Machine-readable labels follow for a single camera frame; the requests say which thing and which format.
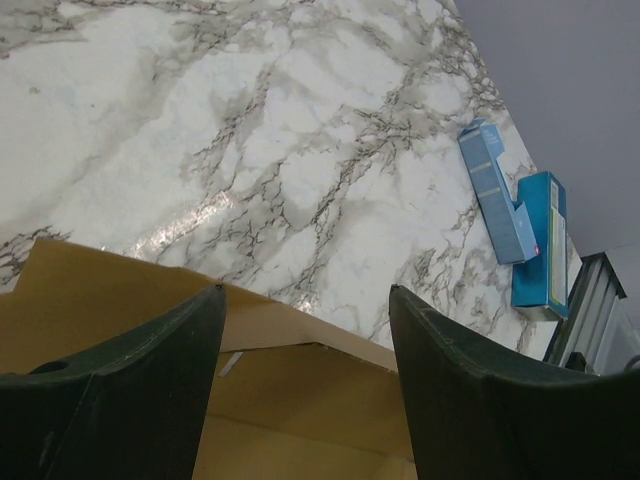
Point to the brown cardboard box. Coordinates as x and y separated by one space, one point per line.
293 397

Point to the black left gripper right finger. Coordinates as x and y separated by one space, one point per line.
478 410

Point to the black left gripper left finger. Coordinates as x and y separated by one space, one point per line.
131 407

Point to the teal small box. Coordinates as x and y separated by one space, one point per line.
542 282

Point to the aluminium extrusion frame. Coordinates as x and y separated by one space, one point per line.
598 337

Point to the light blue long box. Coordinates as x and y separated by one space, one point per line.
507 222

